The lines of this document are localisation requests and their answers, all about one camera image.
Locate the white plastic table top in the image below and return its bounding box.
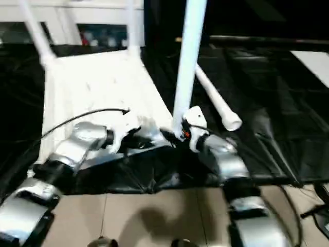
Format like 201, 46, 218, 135
30, 48, 178, 171

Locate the white glass-door cabinet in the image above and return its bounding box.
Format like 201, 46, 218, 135
0, 0, 145, 51

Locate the black tripod stand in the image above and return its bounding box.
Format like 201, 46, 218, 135
300, 184, 329, 234

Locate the white flat board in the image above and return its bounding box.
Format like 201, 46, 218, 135
290, 50, 329, 89

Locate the black table mat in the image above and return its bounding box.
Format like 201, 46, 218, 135
0, 42, 329, 195

